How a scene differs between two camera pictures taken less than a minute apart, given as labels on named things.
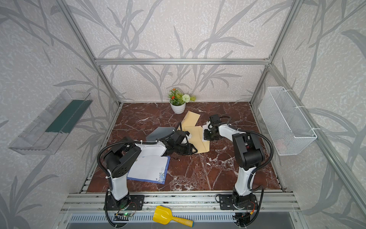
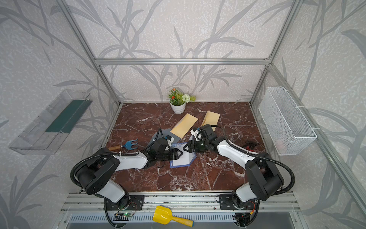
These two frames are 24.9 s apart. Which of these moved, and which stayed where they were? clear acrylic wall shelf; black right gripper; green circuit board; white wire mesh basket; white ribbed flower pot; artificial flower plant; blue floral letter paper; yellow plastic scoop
Moved: black right gripper; blue floral letter paper
Stayed: artificial flower plant; white ribbed flower pot; white wire mesh basket; green circuit board; clear acrylic wall shelf; yellow plastic scoop
